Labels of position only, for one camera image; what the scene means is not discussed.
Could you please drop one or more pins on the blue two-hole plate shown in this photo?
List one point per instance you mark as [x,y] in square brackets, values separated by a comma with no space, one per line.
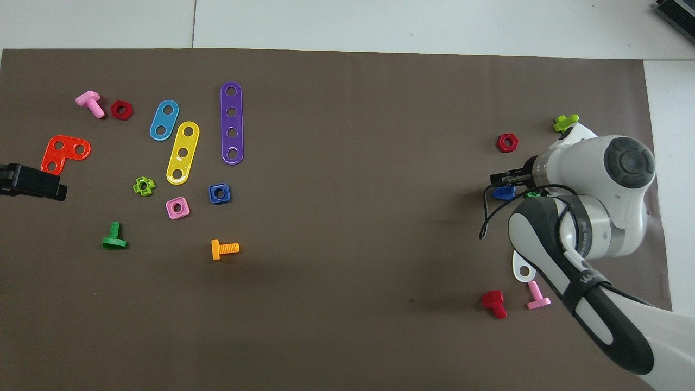
[164,120]

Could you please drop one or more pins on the red hexagon toy nut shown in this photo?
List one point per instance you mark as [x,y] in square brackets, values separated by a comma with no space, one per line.
[500,143]
[114,109]

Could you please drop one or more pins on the pink plastic toy bolt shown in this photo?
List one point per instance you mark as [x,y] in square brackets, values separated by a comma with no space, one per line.
[537,298]
[89,100]

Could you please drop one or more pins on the lime cross toy nut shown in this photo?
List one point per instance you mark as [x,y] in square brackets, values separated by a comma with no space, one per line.
[136,187]

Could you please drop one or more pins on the brown table mat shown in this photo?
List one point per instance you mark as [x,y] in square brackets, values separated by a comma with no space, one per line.
[326,326]

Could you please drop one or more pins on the lime green toy bolt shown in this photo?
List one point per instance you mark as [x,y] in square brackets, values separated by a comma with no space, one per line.
[563,124]

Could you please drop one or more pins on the blue square toy nut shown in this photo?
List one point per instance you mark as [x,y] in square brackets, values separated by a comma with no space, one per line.
[213,194]

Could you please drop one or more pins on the white curved five-hole plate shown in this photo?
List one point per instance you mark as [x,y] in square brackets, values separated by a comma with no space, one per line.
[516,263]

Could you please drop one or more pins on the yellow three-hole plate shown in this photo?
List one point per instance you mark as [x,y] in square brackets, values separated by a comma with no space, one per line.
[185,142]

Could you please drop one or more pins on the black ribbed device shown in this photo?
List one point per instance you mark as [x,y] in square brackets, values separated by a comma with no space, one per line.
[678,13]

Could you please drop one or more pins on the blue plastic toy bolt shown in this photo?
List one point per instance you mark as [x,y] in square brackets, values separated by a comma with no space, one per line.
[504,193]

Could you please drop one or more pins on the red plastic toy bolt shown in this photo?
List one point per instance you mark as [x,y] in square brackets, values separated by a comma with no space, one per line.
[494,301]

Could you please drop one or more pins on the pink square toy nut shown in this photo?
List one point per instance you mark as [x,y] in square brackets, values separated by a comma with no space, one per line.
[169,209]

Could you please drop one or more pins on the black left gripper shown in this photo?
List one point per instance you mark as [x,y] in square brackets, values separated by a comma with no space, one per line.
[27,180]

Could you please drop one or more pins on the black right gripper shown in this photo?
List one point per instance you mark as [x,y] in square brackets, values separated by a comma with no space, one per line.
[528,171]

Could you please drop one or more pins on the purple four-hole plate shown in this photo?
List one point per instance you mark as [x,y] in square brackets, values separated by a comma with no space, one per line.
[232,123]

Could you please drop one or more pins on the orange three-hole angle plate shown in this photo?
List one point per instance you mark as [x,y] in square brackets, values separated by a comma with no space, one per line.
[66,155]

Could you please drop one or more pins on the green triangle toy nut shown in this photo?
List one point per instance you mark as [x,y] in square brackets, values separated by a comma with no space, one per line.
[533,194]

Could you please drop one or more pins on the green plastic toy bolt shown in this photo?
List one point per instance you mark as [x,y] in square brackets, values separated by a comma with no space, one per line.
[114,239]

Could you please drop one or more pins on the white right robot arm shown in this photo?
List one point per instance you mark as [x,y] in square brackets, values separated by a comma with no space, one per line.
[608,228]

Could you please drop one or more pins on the orange plastic toy bolt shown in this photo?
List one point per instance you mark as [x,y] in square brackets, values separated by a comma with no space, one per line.
[222,249]

